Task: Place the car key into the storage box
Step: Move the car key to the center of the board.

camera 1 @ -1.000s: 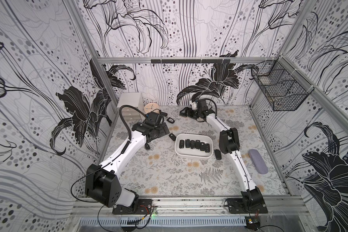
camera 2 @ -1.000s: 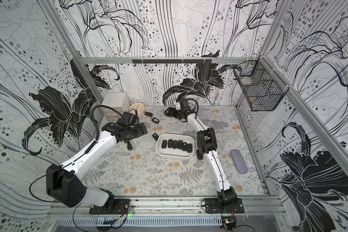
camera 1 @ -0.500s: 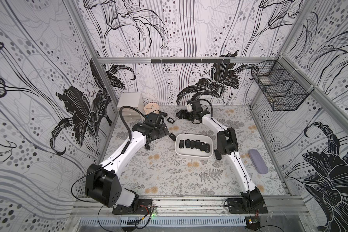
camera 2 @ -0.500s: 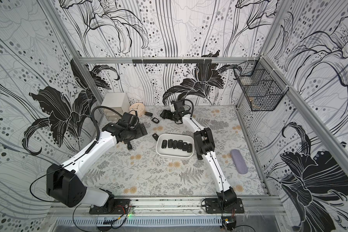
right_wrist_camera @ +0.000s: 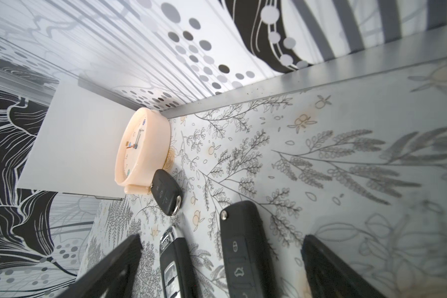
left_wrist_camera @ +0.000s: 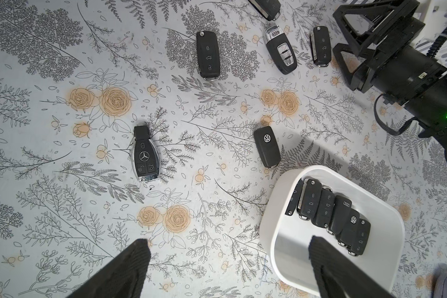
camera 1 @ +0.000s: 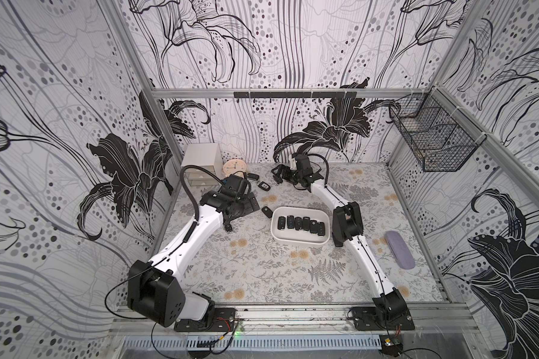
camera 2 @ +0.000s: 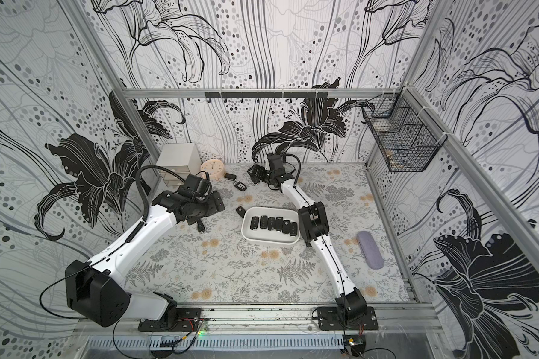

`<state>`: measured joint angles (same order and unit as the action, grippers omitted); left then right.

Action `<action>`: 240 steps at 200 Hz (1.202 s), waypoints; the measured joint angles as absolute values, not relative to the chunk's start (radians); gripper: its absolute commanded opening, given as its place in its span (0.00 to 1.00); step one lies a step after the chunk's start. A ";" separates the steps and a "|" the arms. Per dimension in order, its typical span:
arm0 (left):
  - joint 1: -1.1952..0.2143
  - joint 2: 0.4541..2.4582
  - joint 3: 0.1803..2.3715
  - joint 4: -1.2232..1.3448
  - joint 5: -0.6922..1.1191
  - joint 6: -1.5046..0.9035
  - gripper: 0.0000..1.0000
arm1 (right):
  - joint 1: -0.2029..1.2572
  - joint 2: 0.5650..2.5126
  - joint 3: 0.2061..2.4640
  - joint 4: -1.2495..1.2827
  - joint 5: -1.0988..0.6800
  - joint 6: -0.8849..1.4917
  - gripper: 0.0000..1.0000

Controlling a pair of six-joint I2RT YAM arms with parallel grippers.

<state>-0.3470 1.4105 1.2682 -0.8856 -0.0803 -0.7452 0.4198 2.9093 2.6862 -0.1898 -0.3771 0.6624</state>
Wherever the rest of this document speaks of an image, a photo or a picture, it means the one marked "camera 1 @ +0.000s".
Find white rectangular storage box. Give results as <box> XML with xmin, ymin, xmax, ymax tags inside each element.
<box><xmin>270</xmin><ymin>206</ymin><xmax>332</xmax><ymax>247</ymax></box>

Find black flip key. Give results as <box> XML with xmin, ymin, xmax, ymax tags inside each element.
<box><xmin>287</xmin><ymin>215</ymin><xmax>296</xmax><ymax>229</ymax></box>
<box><xmin>261</xmin><ymin>206</ymin><xmax>273</xmax><ymax>218</ymax></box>

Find black wire wall basket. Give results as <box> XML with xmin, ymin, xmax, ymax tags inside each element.
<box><xmin>389</xmin><ymin>94</ymin><xmax>486</xmax><ymax>172</ymax></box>

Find peach round alarm clock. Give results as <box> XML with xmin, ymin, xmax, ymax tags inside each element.
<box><xmin>222</xmin><ymin>159</ymin><xmax>247</xmax><ymax>178</ymax></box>

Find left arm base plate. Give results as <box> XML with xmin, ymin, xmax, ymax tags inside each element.
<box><xmin>174</xmin><ymin>307</ymin><xmax>236</xmax><ymax>333</ymax></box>

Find grey oval pad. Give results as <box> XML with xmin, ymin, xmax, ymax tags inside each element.
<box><xmin>384</xmin><ymin>230</ymin><xmax>416</xmax><ymax>270</ymax></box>

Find black car key front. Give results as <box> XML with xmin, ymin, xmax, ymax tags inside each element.
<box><xmin>316</xmin><ymin>221</ymin><xmax>326</xmax><ymax>237</ymax></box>

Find white mini drawer cabinet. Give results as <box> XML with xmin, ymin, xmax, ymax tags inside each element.
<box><xmin>181</xmin><ymin>143</ymin><xmax>224</xmax><ymax>187</ymax></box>

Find black key silver trim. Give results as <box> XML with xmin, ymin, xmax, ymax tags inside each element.
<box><xmin>258</xmin><ymin>181</ymin><xmax>271</xmax><ymax>191</ymax></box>

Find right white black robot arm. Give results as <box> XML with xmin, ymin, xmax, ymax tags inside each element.
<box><xmin>271</xmin><ymin>153</ymin><xmax>409</xmax><ymax>323</ymax></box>

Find white slotted cable duct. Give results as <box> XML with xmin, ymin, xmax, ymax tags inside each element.
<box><xmin>124</xmin><ymin>334</ymin><xmax>382</xmax><ymax>352</ymax></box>

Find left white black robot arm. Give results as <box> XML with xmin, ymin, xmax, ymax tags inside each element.
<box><xmin>122</xmin><ymin>168</ymin><xmax>260</xmax><ymax>332</ymax></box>

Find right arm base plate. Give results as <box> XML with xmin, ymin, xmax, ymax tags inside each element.
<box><xmin>347</xmin><ymin>306</ymin><xmax>416</xmax><ymax>332</ymax></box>

